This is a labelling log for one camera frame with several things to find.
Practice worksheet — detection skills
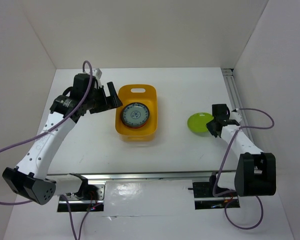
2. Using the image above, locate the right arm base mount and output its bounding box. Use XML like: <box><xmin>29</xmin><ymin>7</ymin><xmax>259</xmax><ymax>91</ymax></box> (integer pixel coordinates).
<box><xmin>187</xmin><ymin>181</ymin><xmax>241</xmax><ymax>210</ymax></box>

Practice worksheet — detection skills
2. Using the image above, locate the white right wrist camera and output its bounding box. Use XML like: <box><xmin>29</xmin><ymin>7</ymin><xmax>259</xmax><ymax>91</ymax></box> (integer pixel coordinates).
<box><xmin>229</xmin><ymin>108</ymin><xmax>243</xmax><ymax>123</ymax></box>

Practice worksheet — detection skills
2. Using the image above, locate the yellow plastic bin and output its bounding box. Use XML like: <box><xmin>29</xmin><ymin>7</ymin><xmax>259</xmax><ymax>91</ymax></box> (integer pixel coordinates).
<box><xmin>115</xmin><ymin>84</ymin><xmax>158</xmax><ymax>142</ymax></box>

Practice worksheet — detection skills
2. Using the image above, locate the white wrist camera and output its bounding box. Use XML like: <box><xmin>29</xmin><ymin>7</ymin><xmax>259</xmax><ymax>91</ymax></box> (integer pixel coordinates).
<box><xmin>92</xmin><ymin>68</ymin><xmax>102</xmax><ymax>88</ymax></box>
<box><xmin>229</xmin><ymin>108</ymin><xmax>243</xmax><ymax>123</ymax></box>

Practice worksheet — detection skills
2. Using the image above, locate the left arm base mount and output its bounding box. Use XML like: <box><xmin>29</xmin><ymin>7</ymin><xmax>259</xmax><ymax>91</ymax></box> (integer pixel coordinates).
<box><xmin>57</xmin><ymin>181</ymin><xmax>106</xmax><ymax>213</ymax></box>

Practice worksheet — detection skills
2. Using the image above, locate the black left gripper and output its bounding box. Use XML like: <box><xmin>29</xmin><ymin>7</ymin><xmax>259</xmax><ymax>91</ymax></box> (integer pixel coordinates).
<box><xmin>84</xmin><ymin>81</ymin><xmax>122</xmax><ymax>114</ymax></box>

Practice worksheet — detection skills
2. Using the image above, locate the green plate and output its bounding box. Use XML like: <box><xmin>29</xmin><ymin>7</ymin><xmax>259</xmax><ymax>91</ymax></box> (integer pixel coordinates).
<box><xmin>187</xmin><ymin>112</ymin><xmax>214</xmax><ymax>137</ymax></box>

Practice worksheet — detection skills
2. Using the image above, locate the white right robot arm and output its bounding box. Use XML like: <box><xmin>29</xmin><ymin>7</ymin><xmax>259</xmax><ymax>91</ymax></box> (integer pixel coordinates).
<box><xmin>206</xmin><ymin>103</ymin><xmax>277</xmax><ymax>197</ymax></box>

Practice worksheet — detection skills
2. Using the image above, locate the orange plate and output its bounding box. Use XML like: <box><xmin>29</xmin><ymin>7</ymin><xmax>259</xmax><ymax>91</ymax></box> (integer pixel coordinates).
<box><xmin>123</xmin><ymin>122</ymin><xmax>147</xmax><ymax>129</ymax></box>

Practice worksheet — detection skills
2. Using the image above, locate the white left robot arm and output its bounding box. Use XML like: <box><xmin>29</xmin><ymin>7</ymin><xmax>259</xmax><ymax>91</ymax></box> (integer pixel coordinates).
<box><xmin>2</xmin><ymin>73</ymin><xmax>123</xmax><ymax>205</ymax></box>

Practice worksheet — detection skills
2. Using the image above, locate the small blue floral plate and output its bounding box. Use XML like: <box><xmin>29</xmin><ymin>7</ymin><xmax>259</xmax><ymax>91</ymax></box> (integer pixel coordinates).
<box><xmin>120</xmin><ymin>102</ymin><xmax>150</xmax><ymax>125</ymax></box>

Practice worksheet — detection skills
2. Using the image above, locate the front aluminium rail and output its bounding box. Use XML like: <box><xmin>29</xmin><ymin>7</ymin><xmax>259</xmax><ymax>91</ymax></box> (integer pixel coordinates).
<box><xmin>47</xmin><ymin>169</ymin><xmax>241</xmax><ymax>182</ymax></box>

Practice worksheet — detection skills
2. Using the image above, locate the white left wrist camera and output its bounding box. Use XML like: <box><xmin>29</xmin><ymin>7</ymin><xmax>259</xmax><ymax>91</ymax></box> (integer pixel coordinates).
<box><xmin>92</xmin><ymin>68</ymin><xmax>102</xmax><ymax>88</ymax></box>

